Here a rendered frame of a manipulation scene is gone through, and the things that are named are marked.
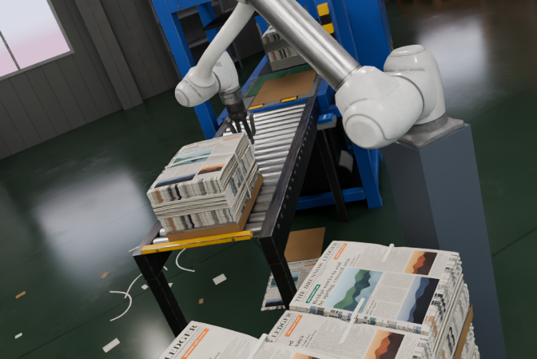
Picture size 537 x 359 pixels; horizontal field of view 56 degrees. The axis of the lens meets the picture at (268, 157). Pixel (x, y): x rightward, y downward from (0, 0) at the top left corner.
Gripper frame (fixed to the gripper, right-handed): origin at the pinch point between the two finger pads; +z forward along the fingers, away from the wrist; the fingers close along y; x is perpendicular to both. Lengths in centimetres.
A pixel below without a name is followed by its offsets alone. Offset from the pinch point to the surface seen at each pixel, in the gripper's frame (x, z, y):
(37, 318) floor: 14, 93, -179
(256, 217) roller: -36.7, 13.6, 7.6
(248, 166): -21.1, 0.0, 4.9
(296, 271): 30, 92, -11
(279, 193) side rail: -22.2, 13.0, 13.8
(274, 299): 9, 92, -19
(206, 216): -47.7, 3.2, -5.1
